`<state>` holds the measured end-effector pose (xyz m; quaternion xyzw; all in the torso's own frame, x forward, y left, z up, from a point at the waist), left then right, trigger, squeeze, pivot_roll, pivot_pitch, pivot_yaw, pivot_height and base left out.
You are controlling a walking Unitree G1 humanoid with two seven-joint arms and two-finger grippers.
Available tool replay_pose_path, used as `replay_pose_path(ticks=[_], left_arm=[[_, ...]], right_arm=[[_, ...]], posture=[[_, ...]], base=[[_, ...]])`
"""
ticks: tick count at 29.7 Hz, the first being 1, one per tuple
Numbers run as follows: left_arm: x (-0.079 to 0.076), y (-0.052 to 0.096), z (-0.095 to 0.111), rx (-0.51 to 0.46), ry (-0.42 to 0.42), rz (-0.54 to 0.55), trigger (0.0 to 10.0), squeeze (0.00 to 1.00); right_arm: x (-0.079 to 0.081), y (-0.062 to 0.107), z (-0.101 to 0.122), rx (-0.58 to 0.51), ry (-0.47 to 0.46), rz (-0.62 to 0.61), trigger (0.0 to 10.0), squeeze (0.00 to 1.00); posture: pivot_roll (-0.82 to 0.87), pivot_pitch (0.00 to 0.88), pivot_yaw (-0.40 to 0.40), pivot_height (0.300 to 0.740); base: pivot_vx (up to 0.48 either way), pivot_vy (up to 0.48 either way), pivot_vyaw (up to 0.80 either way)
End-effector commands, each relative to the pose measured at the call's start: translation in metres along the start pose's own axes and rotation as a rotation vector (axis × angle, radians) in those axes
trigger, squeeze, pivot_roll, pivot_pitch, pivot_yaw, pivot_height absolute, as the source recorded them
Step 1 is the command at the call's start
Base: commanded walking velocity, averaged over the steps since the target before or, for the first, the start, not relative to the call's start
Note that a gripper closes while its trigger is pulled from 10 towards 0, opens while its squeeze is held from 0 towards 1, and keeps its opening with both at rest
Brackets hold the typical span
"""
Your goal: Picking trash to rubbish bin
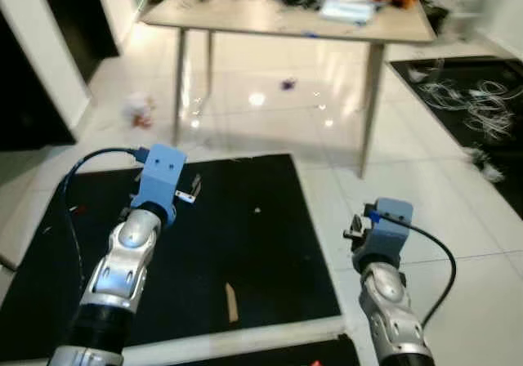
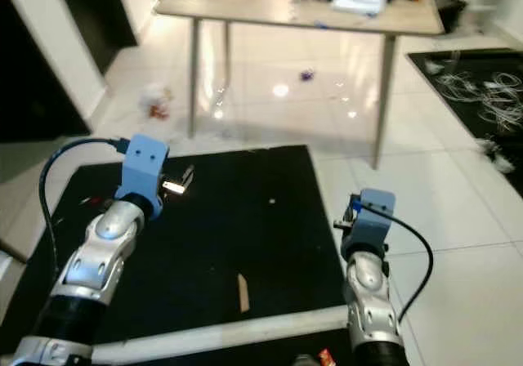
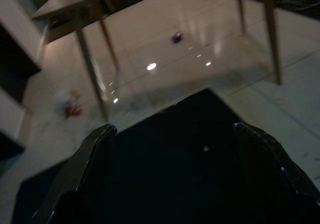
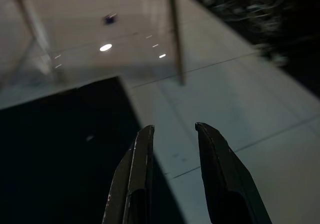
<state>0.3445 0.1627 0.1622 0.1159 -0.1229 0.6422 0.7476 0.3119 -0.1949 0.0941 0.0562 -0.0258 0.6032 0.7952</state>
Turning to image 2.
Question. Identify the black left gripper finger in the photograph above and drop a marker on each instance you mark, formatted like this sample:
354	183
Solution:
188	176
173	189

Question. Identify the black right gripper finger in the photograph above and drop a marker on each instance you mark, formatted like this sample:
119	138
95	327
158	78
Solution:
354	201
338	223

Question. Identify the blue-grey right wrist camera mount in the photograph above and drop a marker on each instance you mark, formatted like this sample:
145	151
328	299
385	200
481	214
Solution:
372	219

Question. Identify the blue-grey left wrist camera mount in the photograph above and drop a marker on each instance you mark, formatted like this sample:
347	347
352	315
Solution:
143	163

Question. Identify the light wooden table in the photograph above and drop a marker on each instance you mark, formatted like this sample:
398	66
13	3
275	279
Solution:
278	11

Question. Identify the red white crumpled trash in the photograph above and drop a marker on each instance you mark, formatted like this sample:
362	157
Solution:
155	103

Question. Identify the flat wooden stick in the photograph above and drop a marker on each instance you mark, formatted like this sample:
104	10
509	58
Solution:
243	292

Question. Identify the red white wrapper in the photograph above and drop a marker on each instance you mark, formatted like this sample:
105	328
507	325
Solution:
323	358

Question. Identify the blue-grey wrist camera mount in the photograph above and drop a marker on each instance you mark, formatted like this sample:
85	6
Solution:
372	219
143	163

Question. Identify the white plastic tray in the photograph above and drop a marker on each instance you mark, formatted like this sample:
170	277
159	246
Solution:
358	3

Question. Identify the small purple scrap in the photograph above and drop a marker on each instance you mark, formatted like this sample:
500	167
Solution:
307	75

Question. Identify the white fluffy trash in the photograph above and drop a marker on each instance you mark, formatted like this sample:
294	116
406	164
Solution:
500	155

